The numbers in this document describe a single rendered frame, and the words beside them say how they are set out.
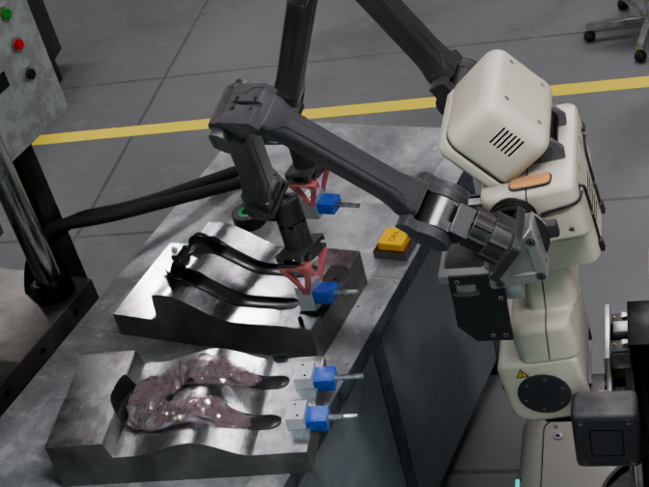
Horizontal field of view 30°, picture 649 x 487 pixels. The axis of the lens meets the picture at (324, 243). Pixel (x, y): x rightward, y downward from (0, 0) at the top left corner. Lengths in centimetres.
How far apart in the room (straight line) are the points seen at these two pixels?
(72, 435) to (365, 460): 70
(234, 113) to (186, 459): 70
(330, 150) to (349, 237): 88
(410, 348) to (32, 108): 108
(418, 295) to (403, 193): 92
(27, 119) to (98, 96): 264
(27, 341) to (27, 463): 42
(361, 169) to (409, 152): 110
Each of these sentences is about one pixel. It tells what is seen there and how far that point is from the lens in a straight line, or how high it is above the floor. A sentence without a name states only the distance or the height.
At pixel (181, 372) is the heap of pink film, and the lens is 242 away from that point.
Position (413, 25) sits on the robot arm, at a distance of 231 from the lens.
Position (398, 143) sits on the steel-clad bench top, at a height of 80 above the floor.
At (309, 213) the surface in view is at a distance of 271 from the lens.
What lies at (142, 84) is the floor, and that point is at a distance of 562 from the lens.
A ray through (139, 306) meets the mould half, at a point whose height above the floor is 86.
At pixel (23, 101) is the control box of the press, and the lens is 301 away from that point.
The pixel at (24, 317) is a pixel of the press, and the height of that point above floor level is 79.
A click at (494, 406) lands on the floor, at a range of 346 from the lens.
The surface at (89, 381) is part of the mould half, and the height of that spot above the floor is 91.
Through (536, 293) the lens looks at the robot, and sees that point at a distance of 232.
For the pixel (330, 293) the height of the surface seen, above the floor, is 94.
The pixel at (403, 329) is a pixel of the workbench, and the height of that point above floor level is 60.
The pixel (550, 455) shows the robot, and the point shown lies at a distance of 293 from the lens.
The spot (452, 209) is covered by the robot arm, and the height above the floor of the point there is 126.
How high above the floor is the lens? 242
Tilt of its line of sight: 35 degrees down
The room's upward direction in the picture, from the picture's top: 15 degrees counter-clockwise
